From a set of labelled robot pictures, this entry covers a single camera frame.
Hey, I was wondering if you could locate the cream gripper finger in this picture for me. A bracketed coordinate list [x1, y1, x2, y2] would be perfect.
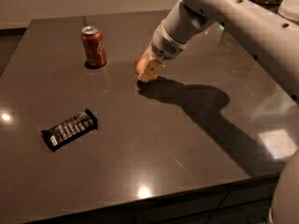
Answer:
[136, 56, 164, 82]
[143, 44, 156, 61]

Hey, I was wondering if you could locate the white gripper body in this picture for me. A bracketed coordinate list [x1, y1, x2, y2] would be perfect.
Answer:
[150, 20, 188, 60]

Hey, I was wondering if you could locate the orange fruit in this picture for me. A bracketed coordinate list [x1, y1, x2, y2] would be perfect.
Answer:
[135, 59, 158, 82]

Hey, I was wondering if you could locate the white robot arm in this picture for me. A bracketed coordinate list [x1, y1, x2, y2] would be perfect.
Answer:
[135, 0, 299, 101]

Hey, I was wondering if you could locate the black rxbar chocolate bar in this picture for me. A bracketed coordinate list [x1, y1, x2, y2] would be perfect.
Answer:
[41, 109, 98, 151]

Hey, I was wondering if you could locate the red soda can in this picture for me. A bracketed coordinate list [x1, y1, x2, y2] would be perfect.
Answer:
[81, 26, 107, 67]

